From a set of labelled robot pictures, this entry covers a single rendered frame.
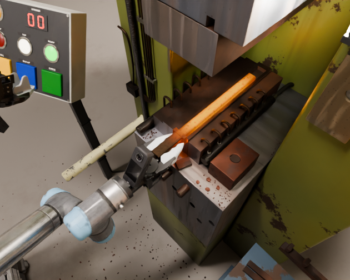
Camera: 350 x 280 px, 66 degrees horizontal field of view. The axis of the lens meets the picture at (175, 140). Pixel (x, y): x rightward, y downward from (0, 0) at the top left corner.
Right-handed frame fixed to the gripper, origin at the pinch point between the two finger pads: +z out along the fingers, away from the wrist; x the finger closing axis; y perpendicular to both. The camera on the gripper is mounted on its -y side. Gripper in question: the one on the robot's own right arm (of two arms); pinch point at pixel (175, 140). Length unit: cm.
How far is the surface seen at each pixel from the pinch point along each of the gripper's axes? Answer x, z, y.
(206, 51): 5.4, 2.7, -32.1
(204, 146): 7.2, 4.6, 0.7
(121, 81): -123, 57, 100
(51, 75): -44.2, -12.3, -3.5
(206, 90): -7.0, 21.6, 0.9
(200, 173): 9.9, 0.8, 8.4
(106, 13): -214, 110, 100
